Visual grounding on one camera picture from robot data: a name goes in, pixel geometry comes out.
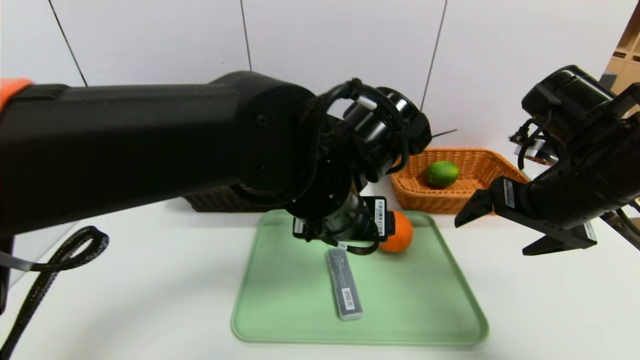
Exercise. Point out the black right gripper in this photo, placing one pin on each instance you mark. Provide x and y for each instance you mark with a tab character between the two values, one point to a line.
508	196

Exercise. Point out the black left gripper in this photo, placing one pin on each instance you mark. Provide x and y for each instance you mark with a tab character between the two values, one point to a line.
378	216

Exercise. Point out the orange fruit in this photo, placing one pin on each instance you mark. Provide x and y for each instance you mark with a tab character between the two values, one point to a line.
401	241

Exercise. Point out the green citrus fruit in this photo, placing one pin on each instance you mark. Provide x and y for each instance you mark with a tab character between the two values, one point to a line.
442	174

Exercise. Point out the grey case with barcode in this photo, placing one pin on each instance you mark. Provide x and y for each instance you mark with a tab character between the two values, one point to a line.
345	287

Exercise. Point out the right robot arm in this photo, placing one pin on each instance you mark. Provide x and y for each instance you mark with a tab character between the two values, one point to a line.
595	165

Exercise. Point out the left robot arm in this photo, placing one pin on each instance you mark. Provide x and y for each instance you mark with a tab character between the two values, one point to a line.
150	140

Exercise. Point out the orange wicker basket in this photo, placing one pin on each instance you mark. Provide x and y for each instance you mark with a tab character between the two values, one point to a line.
450	200

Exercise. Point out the dark brown wicker basket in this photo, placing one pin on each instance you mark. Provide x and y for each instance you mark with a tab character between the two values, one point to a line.
210	202

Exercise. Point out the light green plastic tray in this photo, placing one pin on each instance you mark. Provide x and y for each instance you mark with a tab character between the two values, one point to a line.
400	320

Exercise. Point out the light wooden cabinet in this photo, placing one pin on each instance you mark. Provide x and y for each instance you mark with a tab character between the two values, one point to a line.
625	60

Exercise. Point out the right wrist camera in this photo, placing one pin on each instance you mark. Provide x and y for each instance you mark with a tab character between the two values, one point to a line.
535	145

